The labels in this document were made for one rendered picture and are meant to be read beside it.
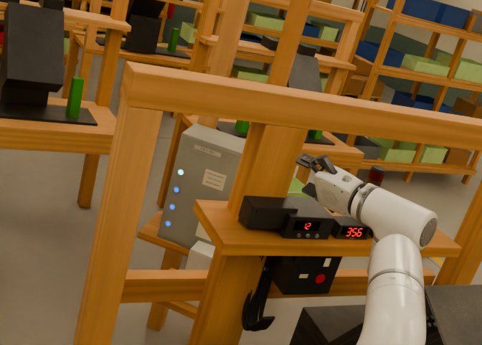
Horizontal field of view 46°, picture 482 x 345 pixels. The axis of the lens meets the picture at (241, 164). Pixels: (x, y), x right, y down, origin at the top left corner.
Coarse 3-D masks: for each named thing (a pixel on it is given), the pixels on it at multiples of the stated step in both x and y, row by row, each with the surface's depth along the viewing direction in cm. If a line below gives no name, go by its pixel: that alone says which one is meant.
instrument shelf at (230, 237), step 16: (208, 208) 170; (224, 208) 172; (208, 224) 163; (224, 224) 163; (240, 224) 166; (224, 240) 154; (240, 240) 157; (256, 240) 159; (272, 240) 162; (288, 240) 164; (304, 240) 167; (320, 240) 170; (336, 240) 173; (352, 240) 175; (368, 240) 178; (432, 240) 192; (448, 240) 196; (352, 256) 174; (368, 256) 177; (432, 256) 189; (448, 256) 192
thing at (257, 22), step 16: (256, 0) 861; (320, 0) 925; (368, 0) 953; (256, 16) 883; (272, 16) 943; (320, 16) 925; (192, 32) 848; (256, 32) 885; (272, 32) 898; (304, 32) 935; (320, 32) 955; (336, 32) 963; (192, 48) 901; (336, 48) 968; (256, 80) 936
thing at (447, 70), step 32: (416, 0) 624; (384, 32) 625; (448, 32) 653; (480, 32) 691; (352, 64) 672; (384, 64) 646; (416, 64) 663; (448, 64) 712; (480, 64) 743; (416, 96) 744; (384, 160) 710; (416, 160) 733; (448, 160) 776
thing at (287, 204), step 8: (248, 200) 161; (256, 200) 162; (264, 200) 163; (272, 200) 165; (280, 200) 166; (288, 200) 168; (240, 208) 164; (248, 208) 160; (256, 208) 158; (264, 208) 159; (272, 208) 160; (280, 208) 162; (288, 208) 163; (296, 208) 164; (240, 216) 164; (248, 216) 159; (256, 216) 159; (264, 216) 160; (272, 216) 162; (280, 216) 163; (248, 224) 160; (256, 224) 161; (264, 224) 162; (272, 224) 163; (280, 224) 164
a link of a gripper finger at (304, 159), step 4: (300, 156) 128; (304, 156) 127; (308, 156) 126; (312, 156) 127; (296, 160) 127; (300, 160) 127; (304, 160) 126; (308, 160) 125; (312, 160) 125; (316, 160) 122; (300, 164) 126; (304, 164) 125; (316, 164) 123; (308, 168) 125
